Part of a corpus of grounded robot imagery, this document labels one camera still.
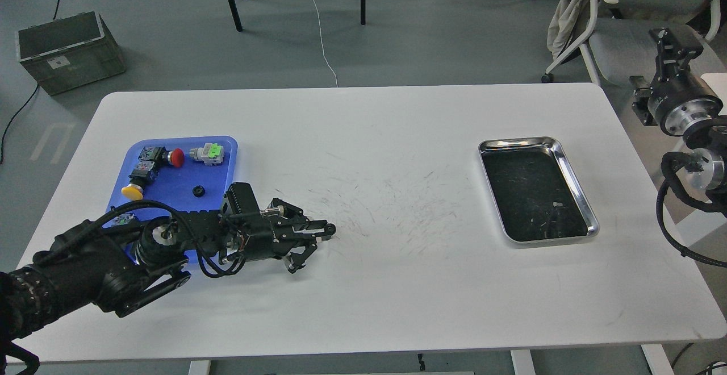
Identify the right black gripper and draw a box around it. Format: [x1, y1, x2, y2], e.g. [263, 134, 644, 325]
[630, 27, 725, 137]

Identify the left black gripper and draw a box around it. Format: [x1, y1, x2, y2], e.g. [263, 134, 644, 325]
[221, 182, 332, 274]

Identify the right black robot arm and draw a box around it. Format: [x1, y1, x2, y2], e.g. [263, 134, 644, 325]
[629, 27, 726, 267]

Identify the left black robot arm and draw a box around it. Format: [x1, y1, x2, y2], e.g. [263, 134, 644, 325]
[2, 182, 337, 374]

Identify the grey office chair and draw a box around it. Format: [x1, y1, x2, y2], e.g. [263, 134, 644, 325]
[542, 0, 725, 86]

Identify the blue plastic tray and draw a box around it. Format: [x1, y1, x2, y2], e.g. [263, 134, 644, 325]
[107, 135, 239, 268]

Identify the silver metal tray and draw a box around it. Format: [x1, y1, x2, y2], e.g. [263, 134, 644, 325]
[478, 136, 600, 247]

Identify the grey green storage crate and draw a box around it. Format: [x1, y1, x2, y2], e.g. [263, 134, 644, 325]
[15, 11, 127, 96]

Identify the grey green switch module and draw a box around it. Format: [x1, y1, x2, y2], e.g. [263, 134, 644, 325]
[189, 143, 225, 166]

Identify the red push button switch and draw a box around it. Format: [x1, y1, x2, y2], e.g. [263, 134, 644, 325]
[138, 147, 185, 168]

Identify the yellow push button switch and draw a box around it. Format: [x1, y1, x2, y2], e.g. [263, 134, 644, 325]
[120, 160, 158, 201]

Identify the green push button switch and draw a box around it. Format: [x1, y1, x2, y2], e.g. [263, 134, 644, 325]
[109, 212, 138, 227]

